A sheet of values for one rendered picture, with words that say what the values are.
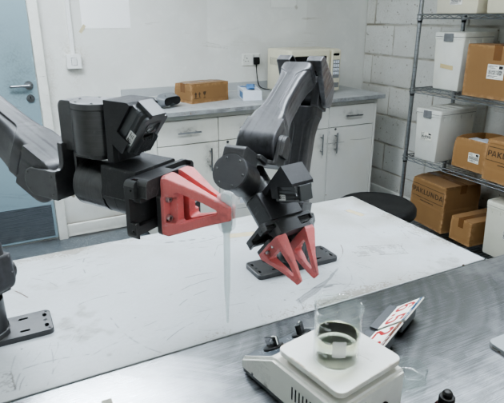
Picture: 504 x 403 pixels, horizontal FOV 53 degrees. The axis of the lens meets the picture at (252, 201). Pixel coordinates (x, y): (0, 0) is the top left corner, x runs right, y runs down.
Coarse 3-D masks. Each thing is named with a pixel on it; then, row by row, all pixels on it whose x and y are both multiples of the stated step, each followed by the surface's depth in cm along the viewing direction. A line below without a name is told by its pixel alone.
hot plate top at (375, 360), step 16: (304, 336) 72; (288, 352) 69; (304, 352) 69; (368, 352) 69; (384, 352) 69; (304, 368) 66; (368, 368) 66; (384, 368) 66; (320, 384) 64; (336, 384) 63; (352, 384) 63
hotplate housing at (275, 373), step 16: (256, 368) 74; (272, 368) 71; (288, 368) 68; (400, 368) 68; (272, 384) 72; (288, 384) 68; (304, 384) 66; (368, 384) 65; (384, 384) 66; (400, 384) 68; (288, 400) 69; (304, 400) 66; (320, 400) 63; (336, 400) 63; (352, 400) 63; (368, 400) 64; (384, 400) 67; (400, 400) 70
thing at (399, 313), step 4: (416, 300) 92; (404, 304) 94; (408, 304) 92; (412, 304) 90; (400, 308) 93; (404, 308) 91; (408, 308) 90; (396, 312) 92; (400, 312) 90; (404, 312) 89; (392, 316) 91; (396, 316) 89; (400, 316) 88; (388, 320) 90; (392, 320) 88; (396, 320) 87; (384, 324) 89; (388, 324) 87
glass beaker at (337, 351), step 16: (320, 304) 67; (336, 304) 68; (352, 304) 67; (320, 320) 63; (336, 320) 62; (352, 320) 62; (320, 336) 64; (336, 336) 63; (352, 336) 63; (320, 352) 65; (336, 352) 64; (352, 352) 64; (320, 368) 66; (336, 368) 64; (352, 368) 65
